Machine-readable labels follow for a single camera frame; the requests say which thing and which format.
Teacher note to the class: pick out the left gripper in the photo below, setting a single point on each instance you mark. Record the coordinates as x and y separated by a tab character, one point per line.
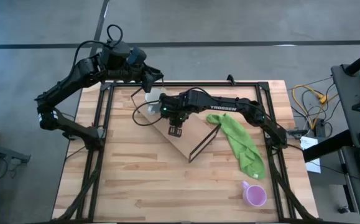
139	74

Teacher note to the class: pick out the black frame clamp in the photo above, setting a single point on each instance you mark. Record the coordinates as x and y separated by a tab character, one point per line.
231	79

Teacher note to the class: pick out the green microfibre cloth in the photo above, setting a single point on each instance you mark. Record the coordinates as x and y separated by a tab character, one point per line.
242	146

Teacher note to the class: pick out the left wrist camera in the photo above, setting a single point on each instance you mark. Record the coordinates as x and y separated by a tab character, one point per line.
137	56

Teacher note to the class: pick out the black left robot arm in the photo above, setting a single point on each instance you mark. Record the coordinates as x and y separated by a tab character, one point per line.
83	71

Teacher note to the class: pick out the black power strip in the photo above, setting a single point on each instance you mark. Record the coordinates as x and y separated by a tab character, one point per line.
320	127

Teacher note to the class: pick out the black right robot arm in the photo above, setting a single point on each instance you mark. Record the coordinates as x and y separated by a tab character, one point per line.
223	104

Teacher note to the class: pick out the black aluminium rig frame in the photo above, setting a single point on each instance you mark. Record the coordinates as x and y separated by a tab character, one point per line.
262	86

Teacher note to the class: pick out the wooden shelf black metal frame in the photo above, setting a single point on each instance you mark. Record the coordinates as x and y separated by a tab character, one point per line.
186	137

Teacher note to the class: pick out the lilac plastic mug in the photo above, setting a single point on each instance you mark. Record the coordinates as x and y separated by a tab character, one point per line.
254	196

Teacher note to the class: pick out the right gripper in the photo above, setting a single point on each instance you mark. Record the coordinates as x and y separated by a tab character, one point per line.
176	116

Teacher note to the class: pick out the dark grey desk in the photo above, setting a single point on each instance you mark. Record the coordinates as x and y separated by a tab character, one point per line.
350	118

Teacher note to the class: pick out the black support beam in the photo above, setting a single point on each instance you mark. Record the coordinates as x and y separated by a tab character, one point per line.
329	146

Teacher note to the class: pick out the white paper sheet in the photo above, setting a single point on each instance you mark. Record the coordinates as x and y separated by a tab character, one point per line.
313	166

